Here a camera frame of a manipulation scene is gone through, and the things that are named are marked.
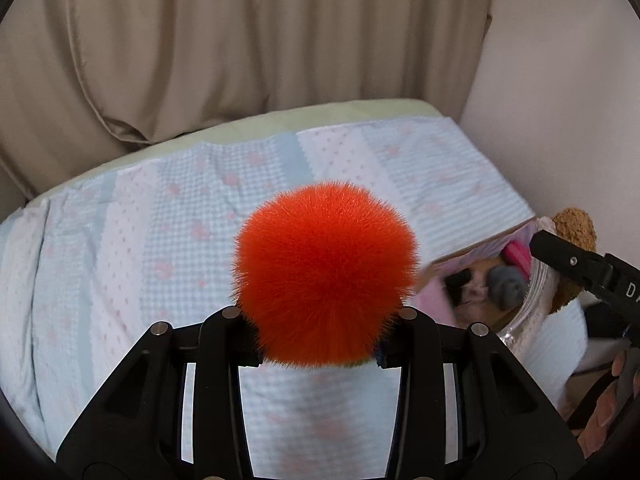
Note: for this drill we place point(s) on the magenta zip pouch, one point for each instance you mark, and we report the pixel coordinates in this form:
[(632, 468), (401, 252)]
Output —
[(517, 254)]

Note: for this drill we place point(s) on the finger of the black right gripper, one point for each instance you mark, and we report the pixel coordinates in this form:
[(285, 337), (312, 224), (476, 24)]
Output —
[(586, 269)]

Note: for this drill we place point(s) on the cardboard box with pink flaps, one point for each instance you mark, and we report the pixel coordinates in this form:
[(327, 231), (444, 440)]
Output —
[(455, 290)]

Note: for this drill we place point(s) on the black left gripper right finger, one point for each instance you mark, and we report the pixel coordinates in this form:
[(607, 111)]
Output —
[(468, 409)]

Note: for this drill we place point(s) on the green bed sheet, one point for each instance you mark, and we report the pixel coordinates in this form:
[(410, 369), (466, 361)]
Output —
[(240, 127)]

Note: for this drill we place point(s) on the orange fur pompom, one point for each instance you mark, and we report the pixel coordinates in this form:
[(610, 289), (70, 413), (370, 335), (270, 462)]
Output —
[(321, 271)]

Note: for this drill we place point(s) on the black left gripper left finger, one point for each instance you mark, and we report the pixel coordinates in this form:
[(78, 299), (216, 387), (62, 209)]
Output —
[(172, 407)]

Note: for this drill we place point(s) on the brown plush toy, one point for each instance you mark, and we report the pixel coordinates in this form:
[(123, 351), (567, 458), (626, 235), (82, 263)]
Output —
[(547, 292)]

